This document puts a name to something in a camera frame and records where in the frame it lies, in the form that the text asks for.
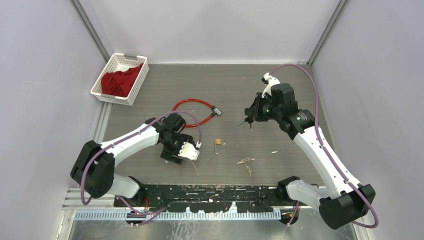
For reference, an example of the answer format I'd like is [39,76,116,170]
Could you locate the white plastic perforated basket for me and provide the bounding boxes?
[90,53,149,106]

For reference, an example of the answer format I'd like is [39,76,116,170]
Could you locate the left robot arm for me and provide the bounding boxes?
[70,111,202,207]

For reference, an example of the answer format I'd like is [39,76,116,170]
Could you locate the red cloth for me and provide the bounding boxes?
[101,63,143,98]

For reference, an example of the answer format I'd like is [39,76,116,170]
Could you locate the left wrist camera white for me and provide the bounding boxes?
[177,142,200,161]

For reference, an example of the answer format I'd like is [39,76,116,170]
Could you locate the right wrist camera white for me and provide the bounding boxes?
[261,72,281,99]

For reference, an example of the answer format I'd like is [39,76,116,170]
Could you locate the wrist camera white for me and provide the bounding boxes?
[261,72,281,99]
[177,142,200,161]

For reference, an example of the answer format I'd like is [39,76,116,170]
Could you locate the red cable lock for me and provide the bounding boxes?
[172,98,222,126]

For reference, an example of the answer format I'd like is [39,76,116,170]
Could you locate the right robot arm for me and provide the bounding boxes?
[244,83,376,230]

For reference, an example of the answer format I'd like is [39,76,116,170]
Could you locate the small silver key bunch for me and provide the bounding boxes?
[237,157,255,177]

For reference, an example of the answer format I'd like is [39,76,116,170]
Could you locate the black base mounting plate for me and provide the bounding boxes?
[125,184,296,213]

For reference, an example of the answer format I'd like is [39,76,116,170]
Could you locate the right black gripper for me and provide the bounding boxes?
[246,92,282,122]

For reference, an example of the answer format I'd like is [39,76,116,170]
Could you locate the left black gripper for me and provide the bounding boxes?
[160,132,193,164]

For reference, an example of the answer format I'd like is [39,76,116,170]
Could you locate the brass padlock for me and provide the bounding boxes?
[214,138,222,154]

